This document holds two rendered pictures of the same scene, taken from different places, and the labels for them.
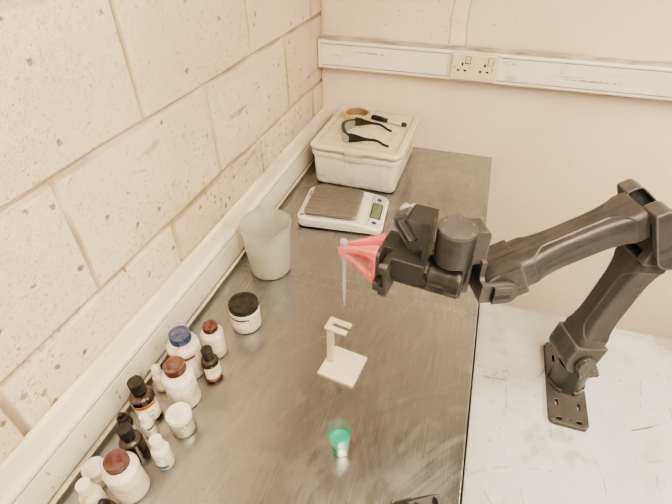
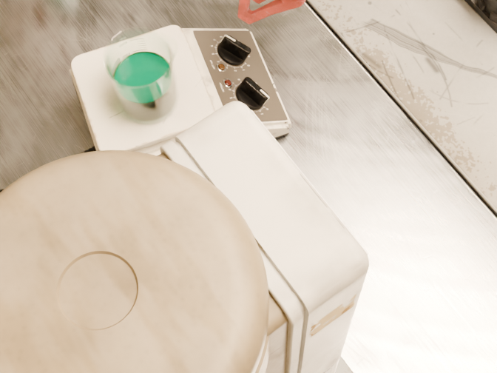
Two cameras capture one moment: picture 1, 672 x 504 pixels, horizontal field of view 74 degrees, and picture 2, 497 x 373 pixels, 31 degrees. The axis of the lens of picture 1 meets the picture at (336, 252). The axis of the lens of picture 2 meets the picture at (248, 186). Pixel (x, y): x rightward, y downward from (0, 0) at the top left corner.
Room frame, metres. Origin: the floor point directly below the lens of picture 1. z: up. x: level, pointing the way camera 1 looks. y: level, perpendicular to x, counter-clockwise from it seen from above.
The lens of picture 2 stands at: (-0.17, 0.35, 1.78)
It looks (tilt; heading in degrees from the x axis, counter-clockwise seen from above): 67 degrees down; 310
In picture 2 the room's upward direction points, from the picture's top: 4 degrees counter-clockwise
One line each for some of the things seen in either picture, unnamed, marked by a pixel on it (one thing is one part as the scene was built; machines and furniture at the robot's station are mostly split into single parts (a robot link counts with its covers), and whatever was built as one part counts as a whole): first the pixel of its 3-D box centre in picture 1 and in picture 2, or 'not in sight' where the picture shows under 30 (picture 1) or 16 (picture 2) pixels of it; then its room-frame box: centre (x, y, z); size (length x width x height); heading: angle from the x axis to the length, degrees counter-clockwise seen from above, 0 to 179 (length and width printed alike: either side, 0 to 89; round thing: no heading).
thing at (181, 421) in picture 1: (181, 420); not in sight; (0.45, 0.28, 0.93); 0.05 x 0.05 x 0.05
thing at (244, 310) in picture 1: (244, 313); not in sight; (0.71, 0.21, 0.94); 0.07 x 0.07 x 0.07
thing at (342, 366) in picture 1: (343, 347); not in sight; (0.58, -0.01, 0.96); 0.08 x 0.08 x 0.13; 65
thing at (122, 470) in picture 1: (124, 474); not in sight; (0.34, 0.34, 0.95); 0.06 x 0.06 x 0.10
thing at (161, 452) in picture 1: (160, 451); not in sight; (0.38, 0.30, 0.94); 0.03 x 0.03 x 0.08
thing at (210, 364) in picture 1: (210, 363); not in sight; (0.56, 0.25, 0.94); 0.04 x 0.04 x 0.09
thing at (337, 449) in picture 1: (339, 438); not in sight; (0.41, -0.01, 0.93); 0.04 x 0.04 x 0.06
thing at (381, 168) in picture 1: (367, 147); not in sight; (1.48, -0.11, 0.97); 0.37 x 0.31 x 0.14; 162
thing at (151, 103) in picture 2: not in sight; (146, 78); (0.18, 0.08, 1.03); 0.07 x 0.06 x 0.08; 56
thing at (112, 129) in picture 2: not in sight; (143, 89); (0.19, 0.07, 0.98); 0.12 x 0.12 x 0.01; 57
